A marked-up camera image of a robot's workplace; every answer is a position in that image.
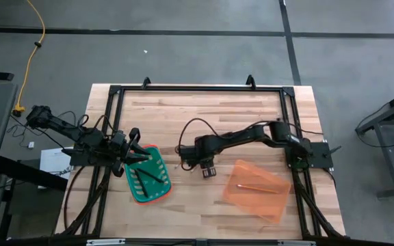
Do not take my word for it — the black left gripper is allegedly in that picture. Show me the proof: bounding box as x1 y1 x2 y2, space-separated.
112 128 151 177

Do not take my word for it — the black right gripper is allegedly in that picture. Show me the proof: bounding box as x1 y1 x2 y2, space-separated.
179 144 218 179

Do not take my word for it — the black pen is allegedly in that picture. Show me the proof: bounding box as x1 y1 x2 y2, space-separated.
135 168 150 199
136 167 166 185

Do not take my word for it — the green plastic basket orange rim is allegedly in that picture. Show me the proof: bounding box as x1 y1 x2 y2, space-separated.
124 143 173 205

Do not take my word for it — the orange translucent plastic bin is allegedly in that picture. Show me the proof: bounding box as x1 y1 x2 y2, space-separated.
222 159 292 225

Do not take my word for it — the white paper sheet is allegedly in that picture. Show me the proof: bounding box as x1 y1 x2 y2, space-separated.
39 146 75 181

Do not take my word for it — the dark desk support beam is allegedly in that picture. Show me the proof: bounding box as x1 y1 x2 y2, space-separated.
0 155 68 192

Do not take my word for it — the grey metal table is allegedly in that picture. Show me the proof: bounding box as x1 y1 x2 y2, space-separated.
355 84 394 200

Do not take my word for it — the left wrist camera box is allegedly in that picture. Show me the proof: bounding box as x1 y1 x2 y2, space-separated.
110 131 127 148

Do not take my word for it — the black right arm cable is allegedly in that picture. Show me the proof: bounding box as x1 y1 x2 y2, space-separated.
177 118 226 172

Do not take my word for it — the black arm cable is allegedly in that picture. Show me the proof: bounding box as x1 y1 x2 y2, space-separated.
177 118 226 172
57 110 116 137

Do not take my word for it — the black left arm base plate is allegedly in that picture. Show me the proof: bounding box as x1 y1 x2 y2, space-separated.
62 147 119 168

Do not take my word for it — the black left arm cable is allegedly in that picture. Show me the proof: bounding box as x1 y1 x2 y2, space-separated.
57 110 116 137

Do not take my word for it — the black aluminium table frame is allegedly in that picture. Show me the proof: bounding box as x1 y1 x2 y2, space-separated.
58 74 347 240

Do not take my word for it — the thick black floor cable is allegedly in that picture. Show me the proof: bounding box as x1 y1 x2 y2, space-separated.
63 165 86 236

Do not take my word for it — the silver mounting bracket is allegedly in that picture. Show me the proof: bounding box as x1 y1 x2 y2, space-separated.
86 238 127 246
278 240 317 246

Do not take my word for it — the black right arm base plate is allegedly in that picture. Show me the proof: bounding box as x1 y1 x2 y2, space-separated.
285 141 334 171

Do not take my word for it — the thin black floor cable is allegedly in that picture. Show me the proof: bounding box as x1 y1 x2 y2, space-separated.
6 114 47 148

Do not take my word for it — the yellow extension cord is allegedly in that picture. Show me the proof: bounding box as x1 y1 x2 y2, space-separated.
11 0 47 118

